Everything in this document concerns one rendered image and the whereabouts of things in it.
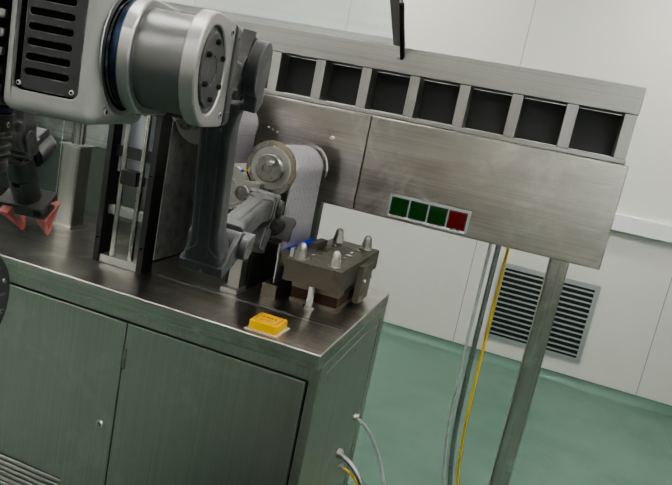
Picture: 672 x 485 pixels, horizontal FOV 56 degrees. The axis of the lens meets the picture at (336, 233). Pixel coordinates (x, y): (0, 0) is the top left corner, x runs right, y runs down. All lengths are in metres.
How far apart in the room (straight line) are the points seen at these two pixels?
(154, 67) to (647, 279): 3.91
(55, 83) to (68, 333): 1.20
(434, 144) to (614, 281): 2.59
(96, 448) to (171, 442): 0.24
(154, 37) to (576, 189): 1.44
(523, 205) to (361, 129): 0.54
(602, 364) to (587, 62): 1.90
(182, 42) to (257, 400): 1.06
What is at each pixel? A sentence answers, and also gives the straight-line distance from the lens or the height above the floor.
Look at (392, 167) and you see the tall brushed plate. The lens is 1.96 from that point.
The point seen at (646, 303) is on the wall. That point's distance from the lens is 4.38.
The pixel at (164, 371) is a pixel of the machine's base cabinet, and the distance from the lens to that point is 1.67.
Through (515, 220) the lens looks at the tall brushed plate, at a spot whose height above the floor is 1.22.
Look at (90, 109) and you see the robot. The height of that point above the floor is 1.39.
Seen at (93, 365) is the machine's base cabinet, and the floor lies 0.67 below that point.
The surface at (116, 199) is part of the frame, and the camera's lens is 1.83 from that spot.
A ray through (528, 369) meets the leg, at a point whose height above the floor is 0.75.
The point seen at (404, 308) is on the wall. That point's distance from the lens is 4.46.
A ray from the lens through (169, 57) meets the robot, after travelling 0.66.
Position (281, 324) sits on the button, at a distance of 1.51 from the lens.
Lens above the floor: 1.44
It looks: 11 degrees down
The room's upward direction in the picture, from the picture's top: 11 degrees clockwise
